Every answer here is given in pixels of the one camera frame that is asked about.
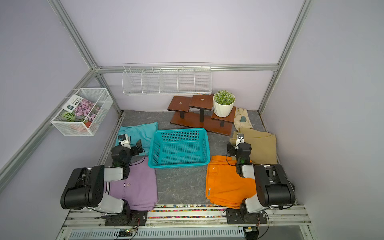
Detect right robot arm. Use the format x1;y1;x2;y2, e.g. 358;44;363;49
227;142;296;215

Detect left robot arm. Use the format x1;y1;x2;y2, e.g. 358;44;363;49
60;140;144;218

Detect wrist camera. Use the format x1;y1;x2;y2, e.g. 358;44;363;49
235;133;244;149
118;134;131;149

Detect brown wooden tiered stand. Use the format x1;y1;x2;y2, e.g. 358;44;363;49
168;95;236;136

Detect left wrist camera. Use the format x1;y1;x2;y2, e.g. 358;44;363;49
118;134;131;149

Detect orange pants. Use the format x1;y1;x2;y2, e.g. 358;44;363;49
205;156;257;209

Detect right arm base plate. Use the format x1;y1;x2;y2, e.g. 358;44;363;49
223;209;268;225

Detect teal folded pants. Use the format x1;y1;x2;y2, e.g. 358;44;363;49
117;122;158;156

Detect teal plastic basket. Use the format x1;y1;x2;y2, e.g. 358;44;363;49
149;128;211;169

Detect white wire wall shelf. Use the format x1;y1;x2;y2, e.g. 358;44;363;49
122;62;213;95

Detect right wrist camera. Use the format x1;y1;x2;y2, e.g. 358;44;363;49
235;133;244;149

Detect khaki folded pants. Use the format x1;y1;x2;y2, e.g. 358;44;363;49
229;128;278;165

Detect purple pants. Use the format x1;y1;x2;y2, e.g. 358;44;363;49
104;159;158;211

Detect white wire basket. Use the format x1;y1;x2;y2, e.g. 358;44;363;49
51;88;113;137

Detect white pot green plant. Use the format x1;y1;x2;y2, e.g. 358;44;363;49
213;90;236;118

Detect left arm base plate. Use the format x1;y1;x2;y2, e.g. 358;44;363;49
101;211;148;227

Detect beige glove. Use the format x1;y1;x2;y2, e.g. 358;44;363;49
234;108;253;130

